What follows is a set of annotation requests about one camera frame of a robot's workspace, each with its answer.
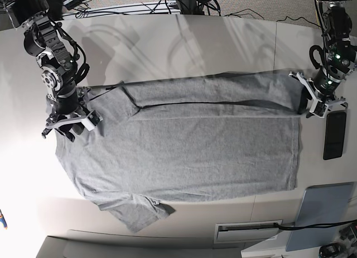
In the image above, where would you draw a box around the white table cable box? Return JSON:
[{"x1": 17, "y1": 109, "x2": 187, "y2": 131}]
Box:
[{"x1": 214, "y1": 219, "x2": 282, "y2": 244}]

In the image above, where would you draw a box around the black smartphone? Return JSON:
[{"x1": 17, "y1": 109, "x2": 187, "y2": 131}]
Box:
[{"x1": 323, "y1": 111, "x2": 347, "y2": 160}]

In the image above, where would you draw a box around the black mouse cable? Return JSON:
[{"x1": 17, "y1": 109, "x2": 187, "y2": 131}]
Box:
[{"x1": 276, "y1": 16, "x2": 324, "y2": 30}]

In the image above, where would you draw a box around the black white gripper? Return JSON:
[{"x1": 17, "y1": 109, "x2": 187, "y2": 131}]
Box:
[
  {"x1": 289, "y1": 66, "x2": 349, "y2": 114},
  {"x1": 41, "y1": 87, "x2": 91, "y2": 142}
]

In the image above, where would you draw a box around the blue-grey tablet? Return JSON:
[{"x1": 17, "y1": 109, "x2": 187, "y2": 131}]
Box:
[{"x1": 285, "y1": 182, "x2": 354, "y2": 252}]

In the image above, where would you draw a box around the blue orange pen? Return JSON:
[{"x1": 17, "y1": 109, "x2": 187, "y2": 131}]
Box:
[{"x1": 0, "y1": 211, "x2": 7, "y2": 229}]

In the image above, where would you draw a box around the grey T-shirt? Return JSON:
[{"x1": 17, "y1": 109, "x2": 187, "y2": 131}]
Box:
[{"x1": 56, "y1": 73, "x2": 302, "y2": 232}]

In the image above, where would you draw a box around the black power cable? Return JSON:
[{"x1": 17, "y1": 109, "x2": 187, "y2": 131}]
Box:
[{"x1": 274, "y1": 220, "x2": 357, "y2": 231}]

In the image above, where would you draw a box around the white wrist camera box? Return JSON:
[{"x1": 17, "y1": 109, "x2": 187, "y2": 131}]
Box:
[
  {"x1": 306, "y1": 98, "x2": 332, "y2": 118},
  {"x1": 81, "y1": 110, "x2": 103, "y2": 131}
]

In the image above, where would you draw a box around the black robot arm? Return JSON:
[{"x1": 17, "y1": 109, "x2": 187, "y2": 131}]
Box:
[
  {"x1": 1, "y1": 0, "x2": 95, "y2": 142},
  {"x1": 289, "y1": 0, "x2": 356, "y2": 118}
]

